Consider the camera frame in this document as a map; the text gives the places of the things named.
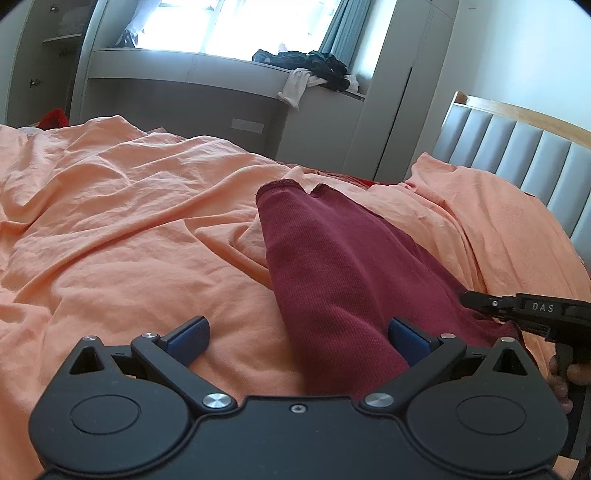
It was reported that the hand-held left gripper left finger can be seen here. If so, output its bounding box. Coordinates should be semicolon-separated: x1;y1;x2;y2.
68;316;238;415

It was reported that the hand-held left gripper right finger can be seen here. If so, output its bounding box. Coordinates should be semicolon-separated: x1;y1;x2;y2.
359;317;535;412

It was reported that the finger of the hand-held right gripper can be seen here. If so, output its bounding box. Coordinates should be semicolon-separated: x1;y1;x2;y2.
460;290;520;320

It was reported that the maroon knit garment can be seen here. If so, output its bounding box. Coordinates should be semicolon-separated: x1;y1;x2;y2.
255;180;522;397

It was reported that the pile of dark clothes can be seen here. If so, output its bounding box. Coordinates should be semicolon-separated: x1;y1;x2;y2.
252;49;352;92

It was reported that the person's right hand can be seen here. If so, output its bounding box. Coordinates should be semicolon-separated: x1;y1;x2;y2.
547;354;591;414

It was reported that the orange bed cover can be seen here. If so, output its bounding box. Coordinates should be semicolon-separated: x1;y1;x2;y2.
0;114;591;398

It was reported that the grey padded headboard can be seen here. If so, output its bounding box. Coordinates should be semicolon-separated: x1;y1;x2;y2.
431;91;591;273

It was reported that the red bed sheet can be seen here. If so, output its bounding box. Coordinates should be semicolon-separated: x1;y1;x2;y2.
318;170;376;190

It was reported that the tall grey wardrobe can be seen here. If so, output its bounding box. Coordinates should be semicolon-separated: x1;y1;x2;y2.
344;0;462;185

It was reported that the grey window bench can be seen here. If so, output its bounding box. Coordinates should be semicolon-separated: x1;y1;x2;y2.
73;47;366;163

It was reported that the red cloth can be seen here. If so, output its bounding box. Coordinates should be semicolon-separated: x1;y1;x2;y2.
36;108;70;130

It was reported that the white cloth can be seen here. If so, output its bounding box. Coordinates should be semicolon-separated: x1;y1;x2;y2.
277;67;360;110

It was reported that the open shelf cabinet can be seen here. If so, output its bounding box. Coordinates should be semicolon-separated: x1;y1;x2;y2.
0;0;100;126

